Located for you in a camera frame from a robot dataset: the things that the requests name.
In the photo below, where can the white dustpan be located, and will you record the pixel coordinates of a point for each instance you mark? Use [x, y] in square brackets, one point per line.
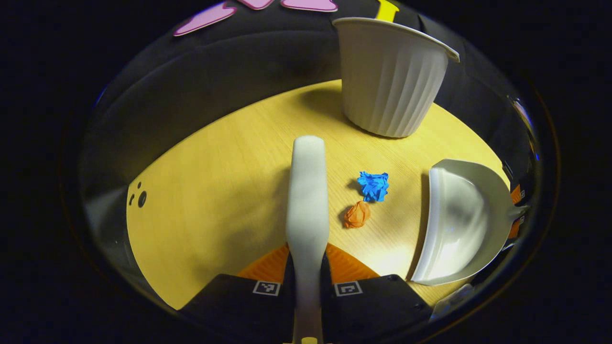
[459, 224]

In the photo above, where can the blue paper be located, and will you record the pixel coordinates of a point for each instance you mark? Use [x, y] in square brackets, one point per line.
[374, 186]

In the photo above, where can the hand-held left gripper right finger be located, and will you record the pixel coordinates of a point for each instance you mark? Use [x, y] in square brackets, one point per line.
[368, 306]

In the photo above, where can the white ribbed garbage bin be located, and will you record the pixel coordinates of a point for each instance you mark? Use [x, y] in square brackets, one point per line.
[392, 81]

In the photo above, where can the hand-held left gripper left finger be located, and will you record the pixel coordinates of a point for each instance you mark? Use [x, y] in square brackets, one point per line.
[239, 303]

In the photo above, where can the orange paper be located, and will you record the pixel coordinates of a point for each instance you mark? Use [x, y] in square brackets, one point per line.
[356, 215]

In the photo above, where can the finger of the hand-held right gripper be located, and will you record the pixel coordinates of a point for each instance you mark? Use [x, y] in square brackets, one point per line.
[515, 193]
[514, 229]

